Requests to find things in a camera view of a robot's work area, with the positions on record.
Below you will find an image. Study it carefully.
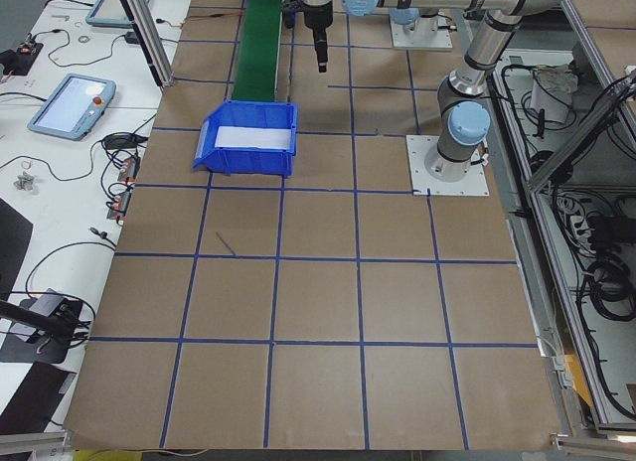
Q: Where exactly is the red black conveyor cable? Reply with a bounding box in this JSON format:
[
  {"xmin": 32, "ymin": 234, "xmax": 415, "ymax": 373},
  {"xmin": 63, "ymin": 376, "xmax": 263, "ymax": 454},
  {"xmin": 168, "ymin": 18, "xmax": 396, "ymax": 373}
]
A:
[{"xmin": 156, "ymin": 11, "xmax": 244, "ymax": 33}]

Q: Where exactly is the aluminium frame post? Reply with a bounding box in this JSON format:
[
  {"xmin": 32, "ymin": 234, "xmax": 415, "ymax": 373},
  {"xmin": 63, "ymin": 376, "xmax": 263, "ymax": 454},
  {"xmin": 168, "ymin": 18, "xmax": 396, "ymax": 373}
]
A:
[{"xmin": 119, "ymin": 0, "xmax": 174, "ymax": 88}]

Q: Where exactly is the white foam pad left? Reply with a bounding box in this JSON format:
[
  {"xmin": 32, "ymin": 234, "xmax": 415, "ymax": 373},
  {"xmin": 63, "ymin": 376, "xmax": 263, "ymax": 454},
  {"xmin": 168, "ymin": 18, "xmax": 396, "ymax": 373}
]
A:
[{"xmin": 215, "ymin": 126, "xmax": 292, "ymax": 150}]

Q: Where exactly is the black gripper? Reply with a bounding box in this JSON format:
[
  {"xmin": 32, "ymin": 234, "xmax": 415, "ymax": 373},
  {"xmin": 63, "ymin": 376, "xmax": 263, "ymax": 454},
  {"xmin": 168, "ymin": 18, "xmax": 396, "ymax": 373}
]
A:
[{"xmin": 303, "ymin": 3, "xmax": 332, "ymax": 73}]

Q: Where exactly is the teach pendant with screen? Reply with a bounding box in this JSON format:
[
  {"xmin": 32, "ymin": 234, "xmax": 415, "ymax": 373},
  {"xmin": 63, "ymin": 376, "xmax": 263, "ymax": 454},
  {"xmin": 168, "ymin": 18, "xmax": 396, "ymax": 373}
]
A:
[{"xmin": 27, "ymin": 74, "xmax": 116, "ymax": 140}]

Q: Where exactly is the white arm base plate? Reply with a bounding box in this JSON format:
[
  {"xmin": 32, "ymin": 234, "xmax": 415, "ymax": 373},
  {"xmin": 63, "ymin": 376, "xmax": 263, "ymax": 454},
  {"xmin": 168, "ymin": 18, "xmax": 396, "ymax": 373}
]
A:
[
  {"xmin": 390, "ymin": 12, "xmax": 453, "ymax": 52},
  {"xmin": 406, "ymin": 135, "xmax": 489, "ymax": 198}
]

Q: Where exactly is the black power adapter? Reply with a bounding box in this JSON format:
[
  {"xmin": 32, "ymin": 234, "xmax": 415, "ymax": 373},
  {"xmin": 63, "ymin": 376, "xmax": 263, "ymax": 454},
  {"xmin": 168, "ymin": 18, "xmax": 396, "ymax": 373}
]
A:
[{"xmin": 124, "ymin": 31, "xmax": 139, "ymax": 45}]

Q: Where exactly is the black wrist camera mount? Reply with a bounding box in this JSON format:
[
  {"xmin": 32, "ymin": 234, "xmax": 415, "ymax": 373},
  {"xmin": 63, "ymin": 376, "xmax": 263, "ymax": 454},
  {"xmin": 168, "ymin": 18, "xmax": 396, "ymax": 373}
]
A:
[{"xmin": 281, "ymin": 0, "xmax": 302, "ymax": 29}]

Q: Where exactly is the blue plastic bin left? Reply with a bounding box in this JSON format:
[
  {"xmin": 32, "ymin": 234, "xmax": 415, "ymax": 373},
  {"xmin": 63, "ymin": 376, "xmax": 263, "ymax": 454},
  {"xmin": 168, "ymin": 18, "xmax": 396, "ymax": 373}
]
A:
[{"xmin": 193, "ymin": 100, "xmax": 298, "ymax": 178}]

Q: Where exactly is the green conveyor belt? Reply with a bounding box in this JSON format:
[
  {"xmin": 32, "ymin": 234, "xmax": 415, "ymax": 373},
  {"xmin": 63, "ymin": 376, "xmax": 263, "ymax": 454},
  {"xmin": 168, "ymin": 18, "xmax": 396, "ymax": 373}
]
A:
[{"xmin": 233, "ymin": 0, "xmax": 282, "ymax": 102}]

